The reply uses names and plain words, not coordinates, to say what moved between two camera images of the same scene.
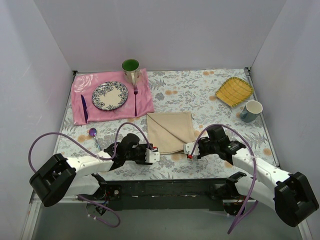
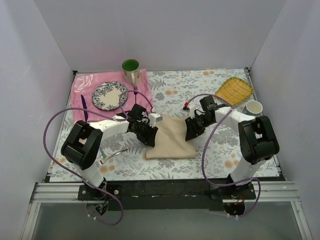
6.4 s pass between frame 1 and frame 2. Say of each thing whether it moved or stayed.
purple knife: stayed
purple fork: stayed
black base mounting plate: stayed
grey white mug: stayed
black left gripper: moved
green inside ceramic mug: stayed
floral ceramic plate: stayed
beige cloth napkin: moved
